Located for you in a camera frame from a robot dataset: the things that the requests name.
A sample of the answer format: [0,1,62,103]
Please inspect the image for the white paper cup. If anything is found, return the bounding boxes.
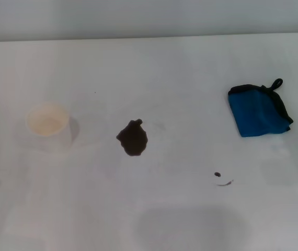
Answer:
[25,101,74,154]

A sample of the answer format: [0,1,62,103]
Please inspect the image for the blue rag with black trim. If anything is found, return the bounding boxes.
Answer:
[227,78,294,138]

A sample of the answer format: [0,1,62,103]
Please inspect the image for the large black liquid stain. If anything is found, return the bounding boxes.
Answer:
[116,119,149,157]

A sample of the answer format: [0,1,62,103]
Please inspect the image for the thin dark smear streak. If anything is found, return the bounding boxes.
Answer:
[216,179,235,187]

